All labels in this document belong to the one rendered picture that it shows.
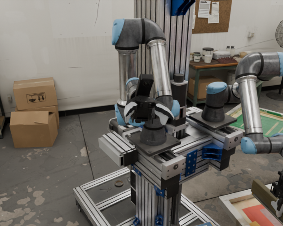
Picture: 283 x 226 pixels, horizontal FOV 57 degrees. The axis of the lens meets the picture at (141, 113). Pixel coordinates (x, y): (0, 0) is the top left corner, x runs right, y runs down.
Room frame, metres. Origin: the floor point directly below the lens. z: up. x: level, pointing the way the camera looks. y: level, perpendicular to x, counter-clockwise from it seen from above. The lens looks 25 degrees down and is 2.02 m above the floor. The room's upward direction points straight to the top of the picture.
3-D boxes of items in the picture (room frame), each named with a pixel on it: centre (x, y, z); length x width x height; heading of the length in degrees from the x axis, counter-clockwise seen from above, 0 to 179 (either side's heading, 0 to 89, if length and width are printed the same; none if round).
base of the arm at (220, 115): (1.57, -0.47, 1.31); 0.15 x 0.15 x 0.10
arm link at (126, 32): (1.27, 0.07, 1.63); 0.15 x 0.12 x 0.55; 99
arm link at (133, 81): (1.01, 0.02, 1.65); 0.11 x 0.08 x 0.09; 9
